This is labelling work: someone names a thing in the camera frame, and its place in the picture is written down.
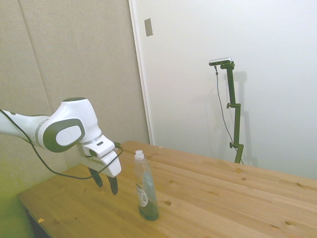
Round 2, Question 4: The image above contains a black camera stand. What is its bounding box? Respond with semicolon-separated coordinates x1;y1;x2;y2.
220;62;245;164

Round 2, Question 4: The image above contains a silver exterior camera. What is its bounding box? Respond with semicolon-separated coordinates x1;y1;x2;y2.
209;57;233;66

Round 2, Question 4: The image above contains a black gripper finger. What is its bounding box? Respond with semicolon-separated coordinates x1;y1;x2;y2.
88;167;104;188
106;175;119;196

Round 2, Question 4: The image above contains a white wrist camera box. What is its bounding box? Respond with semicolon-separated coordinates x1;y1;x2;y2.
82;135;116;158

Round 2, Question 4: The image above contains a clear dish soap bottle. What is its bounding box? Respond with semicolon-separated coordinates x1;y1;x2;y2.
134;150;159;222

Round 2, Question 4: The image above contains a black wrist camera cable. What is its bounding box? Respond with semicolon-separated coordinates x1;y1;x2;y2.
0;109;124;180

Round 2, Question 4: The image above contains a grey wall switch plate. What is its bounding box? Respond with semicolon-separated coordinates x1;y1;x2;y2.
144;17;154;37

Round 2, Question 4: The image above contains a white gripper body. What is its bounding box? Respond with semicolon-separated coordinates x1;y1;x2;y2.
76;143;122;178

